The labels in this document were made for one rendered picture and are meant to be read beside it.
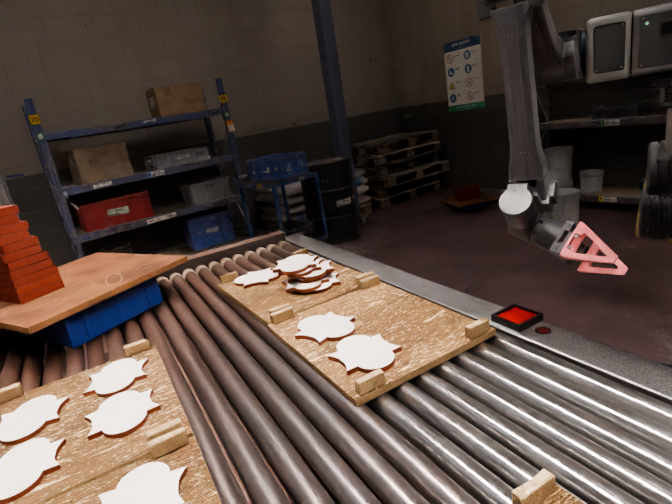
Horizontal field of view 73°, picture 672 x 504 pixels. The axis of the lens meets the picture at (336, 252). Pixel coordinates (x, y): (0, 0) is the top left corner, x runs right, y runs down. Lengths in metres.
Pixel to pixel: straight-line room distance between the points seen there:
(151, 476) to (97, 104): 5.13
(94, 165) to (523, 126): 4.52
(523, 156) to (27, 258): 1.30
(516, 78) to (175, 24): 5.38
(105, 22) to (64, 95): 0.89
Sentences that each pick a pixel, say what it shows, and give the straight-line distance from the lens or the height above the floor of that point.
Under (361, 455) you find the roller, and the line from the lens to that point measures 0.76.
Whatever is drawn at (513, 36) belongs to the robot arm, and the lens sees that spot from 0.92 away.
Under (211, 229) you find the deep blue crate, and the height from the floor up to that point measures 0.33.
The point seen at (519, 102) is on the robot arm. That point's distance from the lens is 0.94.
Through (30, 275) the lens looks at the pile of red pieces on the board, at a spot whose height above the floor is 1.11.
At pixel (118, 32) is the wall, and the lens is 5.89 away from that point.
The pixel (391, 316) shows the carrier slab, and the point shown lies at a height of 0.94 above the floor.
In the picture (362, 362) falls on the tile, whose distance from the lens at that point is 0.91.
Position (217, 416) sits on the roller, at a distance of 0.92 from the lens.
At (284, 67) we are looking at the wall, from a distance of 6.57.
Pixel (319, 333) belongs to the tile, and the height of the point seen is 0.95.
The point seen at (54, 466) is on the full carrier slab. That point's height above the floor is 0.94.
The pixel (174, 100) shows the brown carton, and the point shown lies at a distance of 5.22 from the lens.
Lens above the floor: 1.42
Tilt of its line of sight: 17 degrees down
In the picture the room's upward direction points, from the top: 9 degrees counter-clockwise
